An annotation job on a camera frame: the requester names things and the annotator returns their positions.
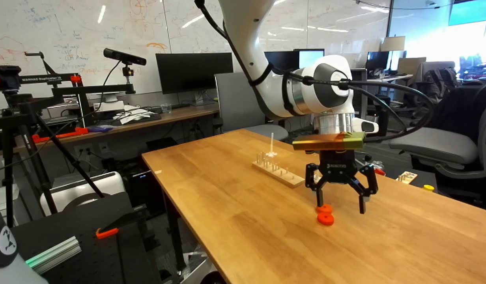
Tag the black tripod camera rig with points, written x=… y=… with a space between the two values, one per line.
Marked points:
x=8 y=168

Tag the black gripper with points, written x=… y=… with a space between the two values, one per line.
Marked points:
x=338 y=167

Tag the yellow block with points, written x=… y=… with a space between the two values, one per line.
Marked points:
x=428 y=187

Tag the large black monitor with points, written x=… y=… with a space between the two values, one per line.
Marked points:
x=194 y=73

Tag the lit white screen monitor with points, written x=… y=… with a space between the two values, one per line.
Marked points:
x=306 y=59

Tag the aluminium extrusion bar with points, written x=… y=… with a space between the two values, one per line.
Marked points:
x=54 y=255

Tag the black low table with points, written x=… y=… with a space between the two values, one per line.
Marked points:
x=417 y=189

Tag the white lamp shade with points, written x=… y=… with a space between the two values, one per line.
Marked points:
x=393 y=43

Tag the white rounded machine housing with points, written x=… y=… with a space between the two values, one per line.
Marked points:
x=85 y=190

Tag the grey office chair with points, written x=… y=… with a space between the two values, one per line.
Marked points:
x=437 y=148

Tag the wooden board clear pegs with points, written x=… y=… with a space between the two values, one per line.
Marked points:
x=284 y=176

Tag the tan wooden block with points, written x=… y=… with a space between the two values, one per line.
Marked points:
x=407 y=178

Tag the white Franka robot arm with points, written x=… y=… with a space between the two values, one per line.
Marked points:
x=243 y=37

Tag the long wooden workbench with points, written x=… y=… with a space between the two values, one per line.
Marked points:
x=164 y=118

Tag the black desk monitor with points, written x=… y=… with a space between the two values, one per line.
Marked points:
x=282 y=58

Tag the white paper pile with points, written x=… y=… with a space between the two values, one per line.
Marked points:
x=131 y=114

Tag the clear peg stand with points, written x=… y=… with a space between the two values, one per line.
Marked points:
x=271 y=154

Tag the grey desk chair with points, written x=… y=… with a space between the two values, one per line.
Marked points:
x=229 y=105

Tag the black work surface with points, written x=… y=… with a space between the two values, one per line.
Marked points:
x=95 y=258

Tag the black bar camera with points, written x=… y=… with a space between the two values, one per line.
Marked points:
x=125 y=58

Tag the red flat tool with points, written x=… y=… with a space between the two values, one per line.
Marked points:
x=58 y=137

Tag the black cap white logo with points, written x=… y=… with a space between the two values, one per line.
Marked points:
x=2 y=242

